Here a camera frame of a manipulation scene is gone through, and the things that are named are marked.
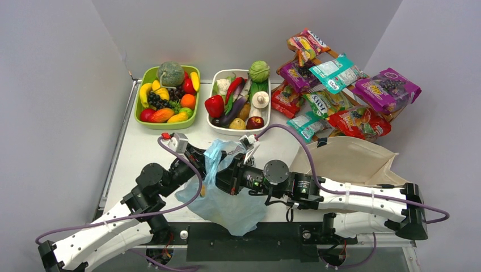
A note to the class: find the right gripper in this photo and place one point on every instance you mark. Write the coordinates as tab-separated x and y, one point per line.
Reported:
231	177

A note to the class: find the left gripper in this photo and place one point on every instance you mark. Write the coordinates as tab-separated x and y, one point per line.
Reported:
195	153

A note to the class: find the light blue plastic bag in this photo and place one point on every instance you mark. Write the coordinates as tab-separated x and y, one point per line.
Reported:
240	213

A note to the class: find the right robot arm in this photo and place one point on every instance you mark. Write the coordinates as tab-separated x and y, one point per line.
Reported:
353	209

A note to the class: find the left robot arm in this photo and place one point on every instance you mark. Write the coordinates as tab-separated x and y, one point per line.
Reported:
134	220

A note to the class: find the teal snack bag lower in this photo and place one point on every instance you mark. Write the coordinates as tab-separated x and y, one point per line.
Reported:
307	125

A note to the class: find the teal snack bag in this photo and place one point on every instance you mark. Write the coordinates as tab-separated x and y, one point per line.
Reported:
307	125
338	73

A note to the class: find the red snack bag left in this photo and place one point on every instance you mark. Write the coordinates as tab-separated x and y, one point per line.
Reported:
286	100

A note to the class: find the red snack bag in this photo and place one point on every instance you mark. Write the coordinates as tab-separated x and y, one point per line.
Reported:
286	100
360	122

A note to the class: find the green candy bag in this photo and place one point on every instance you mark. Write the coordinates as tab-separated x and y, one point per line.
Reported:
323	103

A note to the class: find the small purple snack bag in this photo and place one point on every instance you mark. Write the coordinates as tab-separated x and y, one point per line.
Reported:
300	78

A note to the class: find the red snack bag right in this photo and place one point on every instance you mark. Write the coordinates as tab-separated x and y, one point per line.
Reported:
360	122

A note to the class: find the teal snack bag upper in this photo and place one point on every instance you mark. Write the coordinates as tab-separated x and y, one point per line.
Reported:
338	73

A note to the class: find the top orange candy bag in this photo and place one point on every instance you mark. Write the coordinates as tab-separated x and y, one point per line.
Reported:
307	46

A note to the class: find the large purple snack bag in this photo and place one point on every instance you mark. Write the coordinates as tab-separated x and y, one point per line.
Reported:
387	92

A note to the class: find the yellow pear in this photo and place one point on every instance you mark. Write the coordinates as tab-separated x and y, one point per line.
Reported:
237	124

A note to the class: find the green lime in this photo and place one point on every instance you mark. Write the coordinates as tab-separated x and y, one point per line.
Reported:
186	110

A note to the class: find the purple eggplant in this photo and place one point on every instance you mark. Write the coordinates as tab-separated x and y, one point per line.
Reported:
226	119

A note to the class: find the red apple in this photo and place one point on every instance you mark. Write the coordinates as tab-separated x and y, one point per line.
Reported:
254	122

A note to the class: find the red orange mango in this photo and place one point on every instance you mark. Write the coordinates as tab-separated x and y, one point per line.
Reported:
161	116

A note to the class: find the orange tangerine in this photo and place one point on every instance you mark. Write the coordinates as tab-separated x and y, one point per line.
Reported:
188	101

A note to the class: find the red bell pepper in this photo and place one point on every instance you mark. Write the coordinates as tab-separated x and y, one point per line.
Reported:
214	106

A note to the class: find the black grapes bunch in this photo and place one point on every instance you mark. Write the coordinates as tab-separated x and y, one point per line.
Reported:
156	102

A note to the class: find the white mushroom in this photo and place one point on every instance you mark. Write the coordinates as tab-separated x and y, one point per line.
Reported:
260	100

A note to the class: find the white cauliflower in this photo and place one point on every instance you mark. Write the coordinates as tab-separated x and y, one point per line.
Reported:
223	86

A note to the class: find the red chili pepper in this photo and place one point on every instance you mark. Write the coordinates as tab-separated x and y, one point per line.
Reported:
234	89

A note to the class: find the green melon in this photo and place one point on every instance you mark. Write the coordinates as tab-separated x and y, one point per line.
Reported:
170	74

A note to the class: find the white vegetable tray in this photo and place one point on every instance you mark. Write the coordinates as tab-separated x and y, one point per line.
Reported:
265	112

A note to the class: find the green fruit tray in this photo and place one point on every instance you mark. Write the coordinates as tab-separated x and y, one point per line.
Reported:
149	76

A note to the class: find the green cabbage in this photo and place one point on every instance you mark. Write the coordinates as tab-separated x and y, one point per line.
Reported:
259	71

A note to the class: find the wooden display rack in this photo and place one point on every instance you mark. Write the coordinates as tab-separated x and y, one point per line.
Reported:
316	61

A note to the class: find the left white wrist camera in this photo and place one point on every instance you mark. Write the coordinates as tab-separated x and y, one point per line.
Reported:
176	142

